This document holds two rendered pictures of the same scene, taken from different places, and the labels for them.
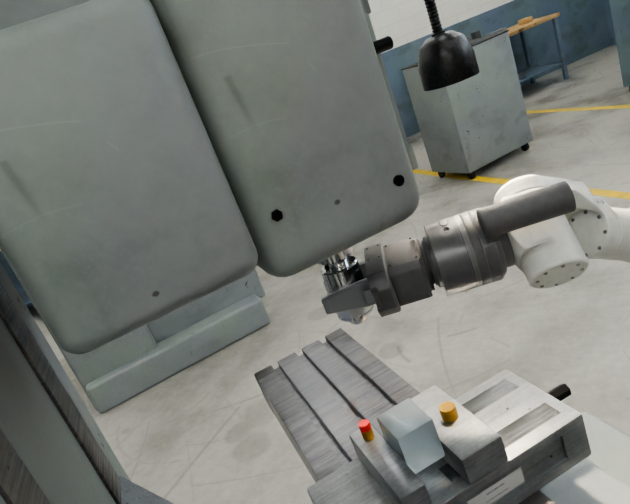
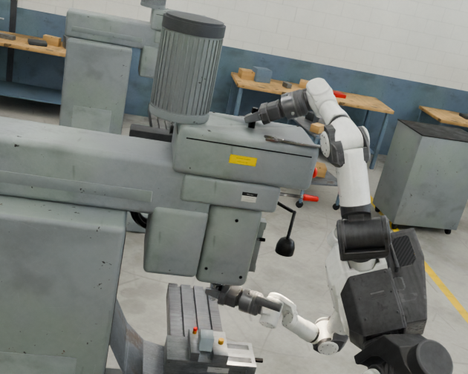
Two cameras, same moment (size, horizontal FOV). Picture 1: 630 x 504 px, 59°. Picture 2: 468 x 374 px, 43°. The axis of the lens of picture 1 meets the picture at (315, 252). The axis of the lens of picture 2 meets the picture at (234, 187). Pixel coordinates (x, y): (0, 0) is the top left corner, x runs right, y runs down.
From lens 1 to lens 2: 163 cm
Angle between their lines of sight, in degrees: 4
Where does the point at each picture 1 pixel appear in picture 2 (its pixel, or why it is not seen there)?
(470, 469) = (214, 358)
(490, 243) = (255, 305)
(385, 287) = (222, 297)
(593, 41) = not seen: outside the picture
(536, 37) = not seen: outside the picture
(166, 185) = (186, 251)
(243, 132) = (210, 248)
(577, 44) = not seen: outside the picture
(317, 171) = (221, 264)
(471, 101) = (427, 176)
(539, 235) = (268, 312)
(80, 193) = (169, 244)
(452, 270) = (242, 305)
